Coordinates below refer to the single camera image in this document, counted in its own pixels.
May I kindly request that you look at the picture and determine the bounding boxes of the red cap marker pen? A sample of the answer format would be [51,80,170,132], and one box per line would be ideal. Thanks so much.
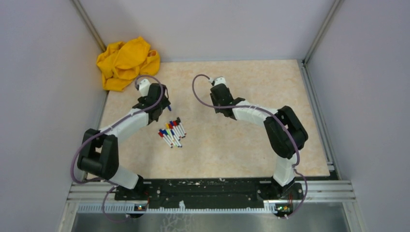
[173,121,185,138]

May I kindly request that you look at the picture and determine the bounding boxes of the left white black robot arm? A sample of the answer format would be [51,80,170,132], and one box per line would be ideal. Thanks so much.
[76,79,171,200]

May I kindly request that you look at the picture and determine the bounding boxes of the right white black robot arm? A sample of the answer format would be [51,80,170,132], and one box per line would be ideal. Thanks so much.
[210,84,308,199]

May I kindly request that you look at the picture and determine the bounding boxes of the yellow cap marker pen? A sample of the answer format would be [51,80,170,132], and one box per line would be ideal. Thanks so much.
[166,123,180,141]

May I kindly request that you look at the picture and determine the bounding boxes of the green cap marker pen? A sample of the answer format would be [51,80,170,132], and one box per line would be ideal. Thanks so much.
[166,129,180,147]

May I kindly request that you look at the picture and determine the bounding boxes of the yellow crumpled cloth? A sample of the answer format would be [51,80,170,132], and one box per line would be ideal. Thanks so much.
[96,36,161,92]

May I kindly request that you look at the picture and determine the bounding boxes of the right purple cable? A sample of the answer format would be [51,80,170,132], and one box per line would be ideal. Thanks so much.
[191,74,308,219]

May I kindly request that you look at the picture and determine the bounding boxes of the purple cable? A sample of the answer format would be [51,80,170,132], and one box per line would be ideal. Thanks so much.
[191,74,308,219]
[70,75,165,224]

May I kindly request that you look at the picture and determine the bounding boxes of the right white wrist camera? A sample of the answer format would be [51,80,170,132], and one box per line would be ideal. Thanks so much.
[212,76,226,86]

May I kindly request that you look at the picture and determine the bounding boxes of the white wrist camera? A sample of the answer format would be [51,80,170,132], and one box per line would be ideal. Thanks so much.
[138,79,151,96]
[212,76,226,86]

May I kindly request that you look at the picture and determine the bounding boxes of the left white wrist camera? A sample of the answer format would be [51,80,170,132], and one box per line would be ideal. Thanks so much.
[138,79,151,96]

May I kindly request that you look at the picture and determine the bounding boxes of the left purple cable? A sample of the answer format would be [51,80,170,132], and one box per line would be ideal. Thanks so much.
[70,75,165,224]

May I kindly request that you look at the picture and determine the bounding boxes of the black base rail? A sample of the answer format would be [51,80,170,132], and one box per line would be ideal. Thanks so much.
[115,177,304,209]

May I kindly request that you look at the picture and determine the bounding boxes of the aluminium frame rail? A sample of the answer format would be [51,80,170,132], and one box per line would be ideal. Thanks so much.
[67,181,119,203]

